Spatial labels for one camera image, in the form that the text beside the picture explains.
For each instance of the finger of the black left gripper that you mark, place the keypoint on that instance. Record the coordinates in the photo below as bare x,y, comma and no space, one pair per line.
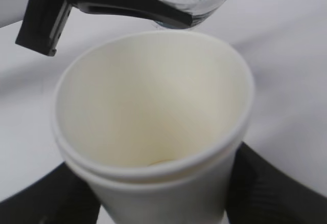
156,11

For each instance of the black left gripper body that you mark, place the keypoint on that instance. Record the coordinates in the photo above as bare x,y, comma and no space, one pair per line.
42,25

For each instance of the white paper cup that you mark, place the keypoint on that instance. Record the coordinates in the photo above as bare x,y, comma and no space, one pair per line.
152,122

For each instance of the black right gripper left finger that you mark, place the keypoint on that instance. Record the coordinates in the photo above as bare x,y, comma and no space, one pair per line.
58,197

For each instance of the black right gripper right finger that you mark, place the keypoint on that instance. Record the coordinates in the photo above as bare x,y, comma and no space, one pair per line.
260,193

